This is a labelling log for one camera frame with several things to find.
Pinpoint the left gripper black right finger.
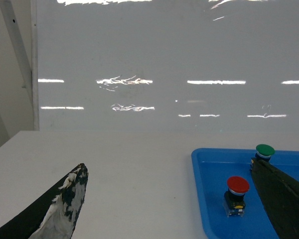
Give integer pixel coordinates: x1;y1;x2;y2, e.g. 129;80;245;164
251;160;299;239

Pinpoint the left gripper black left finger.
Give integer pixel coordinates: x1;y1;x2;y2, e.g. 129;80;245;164
0;163;88;239

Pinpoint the red mushroom push button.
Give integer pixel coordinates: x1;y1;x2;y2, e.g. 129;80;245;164
223;176;250;217

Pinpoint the green mushroom push button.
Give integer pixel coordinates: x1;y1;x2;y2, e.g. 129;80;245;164
250;144;276;169

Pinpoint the blue plastic tray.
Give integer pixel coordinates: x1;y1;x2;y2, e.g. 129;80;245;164
191;148;299;239

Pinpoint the white board frame post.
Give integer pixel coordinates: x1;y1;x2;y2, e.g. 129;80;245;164
0;0;39;130

